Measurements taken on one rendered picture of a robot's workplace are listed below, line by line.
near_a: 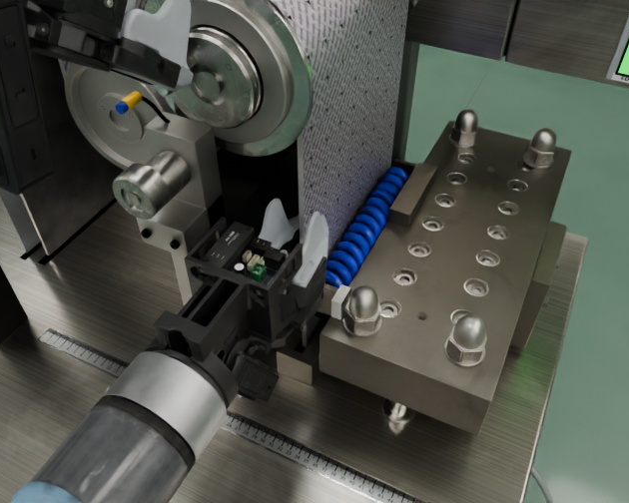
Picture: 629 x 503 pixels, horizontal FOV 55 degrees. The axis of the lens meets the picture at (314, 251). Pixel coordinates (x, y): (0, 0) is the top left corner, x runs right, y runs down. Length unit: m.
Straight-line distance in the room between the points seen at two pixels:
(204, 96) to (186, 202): 0.10
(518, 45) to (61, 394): 0.63
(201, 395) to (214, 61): 0.23
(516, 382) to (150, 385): 0.44
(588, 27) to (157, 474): 0.59
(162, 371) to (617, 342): 1.76
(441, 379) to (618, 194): 2.11
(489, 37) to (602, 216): 1.77
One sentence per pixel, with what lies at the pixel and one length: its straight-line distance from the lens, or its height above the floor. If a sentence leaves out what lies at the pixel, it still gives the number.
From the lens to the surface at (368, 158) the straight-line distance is 0.66.
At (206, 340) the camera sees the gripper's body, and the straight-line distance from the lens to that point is 0.40.
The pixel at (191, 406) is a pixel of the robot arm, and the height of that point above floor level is 1.14.
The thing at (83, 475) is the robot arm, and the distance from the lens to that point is 0.38.
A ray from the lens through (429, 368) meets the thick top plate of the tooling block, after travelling 0.55.
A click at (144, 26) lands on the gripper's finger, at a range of 0.39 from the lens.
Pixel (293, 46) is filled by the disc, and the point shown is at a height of 1.28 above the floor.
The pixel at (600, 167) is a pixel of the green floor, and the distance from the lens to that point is 2.71.
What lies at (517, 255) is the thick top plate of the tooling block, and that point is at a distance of 0.66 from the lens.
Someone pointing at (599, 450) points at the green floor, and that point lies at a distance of 1.81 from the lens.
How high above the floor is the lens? 1.47
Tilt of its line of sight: 45 degrees down
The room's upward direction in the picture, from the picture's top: straight up
